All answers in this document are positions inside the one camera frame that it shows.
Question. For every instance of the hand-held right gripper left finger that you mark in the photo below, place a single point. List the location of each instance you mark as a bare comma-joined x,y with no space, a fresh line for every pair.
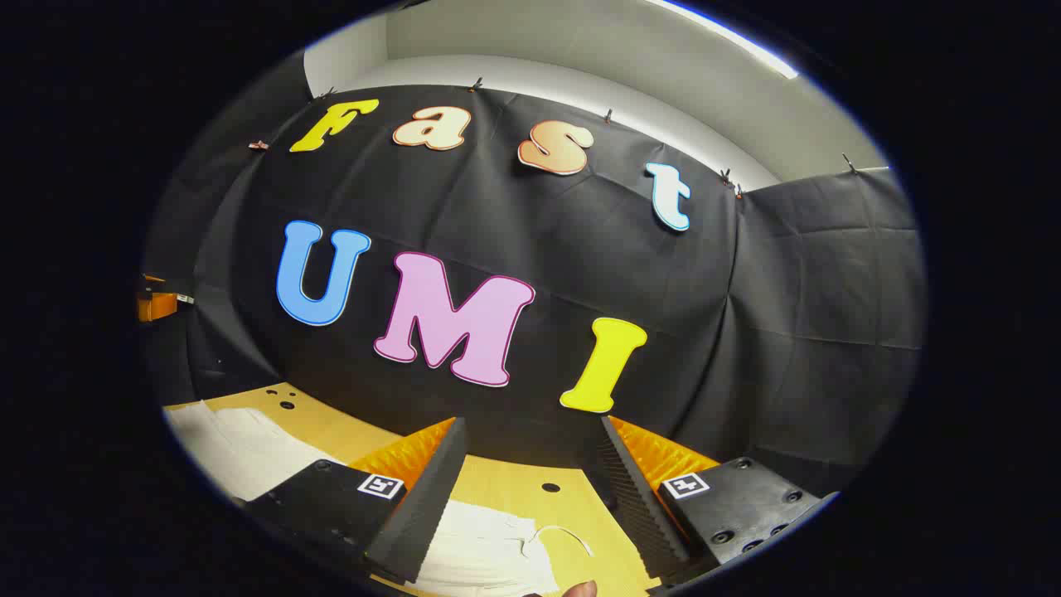
431,497

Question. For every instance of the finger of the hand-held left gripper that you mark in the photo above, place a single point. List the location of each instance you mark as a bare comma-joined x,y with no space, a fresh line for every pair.
156,305

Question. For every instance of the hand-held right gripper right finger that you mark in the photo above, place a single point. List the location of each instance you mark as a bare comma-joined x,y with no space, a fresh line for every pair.
634,506

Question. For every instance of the white jeans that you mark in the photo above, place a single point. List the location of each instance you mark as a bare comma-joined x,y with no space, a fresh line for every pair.
481,547

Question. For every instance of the black backdrop cloth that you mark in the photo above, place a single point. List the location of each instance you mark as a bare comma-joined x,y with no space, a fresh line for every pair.
580,274

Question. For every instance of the row of small backdrop clips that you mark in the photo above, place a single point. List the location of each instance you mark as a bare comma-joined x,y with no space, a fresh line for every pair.
477,84

